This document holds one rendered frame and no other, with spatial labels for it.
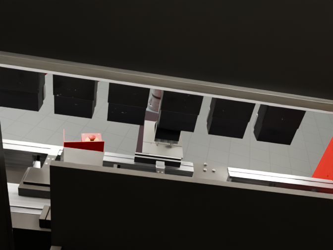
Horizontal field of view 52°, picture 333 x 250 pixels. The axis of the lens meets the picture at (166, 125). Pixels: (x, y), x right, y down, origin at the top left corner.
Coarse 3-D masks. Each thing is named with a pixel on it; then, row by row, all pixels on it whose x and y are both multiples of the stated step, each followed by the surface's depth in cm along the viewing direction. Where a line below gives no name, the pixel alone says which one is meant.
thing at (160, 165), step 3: (156, 162) 144; (159, 162) 144; (162, 162) 144; (156, 165) 142; (159, 165) 142; (162, 165) 143; (156, 168) 141; (159, 168) 141; (162, 168) 141; (156, 171) 139; (159, 171) 139; (162, 171) 140
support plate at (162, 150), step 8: (144, 128) 164; (152, 128) 165; (144, 136) 159; (152, 136) 160; (144, 144) 154; (152, 144) 155; (160, 144) 156; (168, 144) 157; (176, 144) 158; (144, 152) 149; (152, 152) 150; (160, 152) 151; (168, 152) 152; (176, 152) 153
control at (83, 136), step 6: (84, 138) 186; (66, 144) 172; (72, 144) 173; (78, 144) 174; (84, 144) 175; (90, 144) 176; (96, 144) 177; (102, 144) 178; (96, 150) 179; (102, 150) 180
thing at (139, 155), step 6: (138, 156) 146; (144, 156) 147; (150, 156) 148; (156, 156) 148; (138, 162) 147; (144, 162) 147; (150, 162) 147; (168, 162) 147; (174, 162) 147; (180, 162) 147
